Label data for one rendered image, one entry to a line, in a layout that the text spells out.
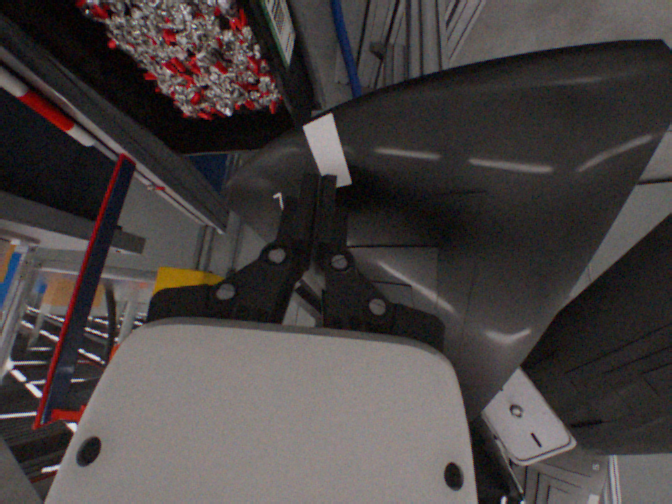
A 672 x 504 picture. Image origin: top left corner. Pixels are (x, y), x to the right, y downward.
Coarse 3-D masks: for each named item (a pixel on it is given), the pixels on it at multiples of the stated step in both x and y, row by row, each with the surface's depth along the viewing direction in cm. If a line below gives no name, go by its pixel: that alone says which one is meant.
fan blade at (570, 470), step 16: (576, 448) 34; (512, 464) 29; (528, 464) 30; (544, 464) 31; (560, 464) 32; (576, 464) 33; (528, 480) 29; (544, 480) 30; (560, 480) 31; (576, 480) 32; (592, 480) 34; (528, 496) 29; (544, 496) 30; (560, 496) 31; (576, 496) 32
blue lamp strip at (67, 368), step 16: (128, 176) 31; (112, 192) 29; (112, 208) 29; (112, 224) 30; (96, 240) 28; (96, 256) 28; (96, 272) 28; (80, 288) 26; (96, 288) 28; (80, 304) 26; (80, 320) 26; (80, 336) 27; (64, 352) 25; (64, 368) 25; (64, 384) 25; (48, 400) 23; (64, 400) 25; (48, 416) 23
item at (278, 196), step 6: (276, 186) 14; (282, 186) 14; (264, 192) 15; (270, 192) 15; (276, 192) 15; (282, 192) 14; (270, 198) 15; (276, 198) 15; (282, 198) 15; (276, 204) 15; (282, 204) 15; (282, 210) 16
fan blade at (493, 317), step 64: (512, 64) 7; (576, 64) 6; (640, 64) 6; (384, 128) 10; (448, 128) 9; (512, 128) 8; (576, 128) 7; (640, 128) 6; (256, 192) 16; (384, 192) 11; (448, 192) 10; (512, 192) 9; (576, 192) 8; (384, 256) 13; (448, 256) 11; (512, 256) 10; (576, 256) 9; (448, 320) 13; (512, 320) 11
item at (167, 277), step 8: (160, 272) 49; (168, 272) 49; (176, 272) 49; (184, 272) 49; (192, 272) 49; (200, 272) 50; (208, 272) 52; (160, 280) 49; (168, 280) 49; (176, 280) 49; (184, 280) 49; (192, 280) 49; (200, 280) 49; (208, 280) 52; (216, 280) 56; (160, 288) 48
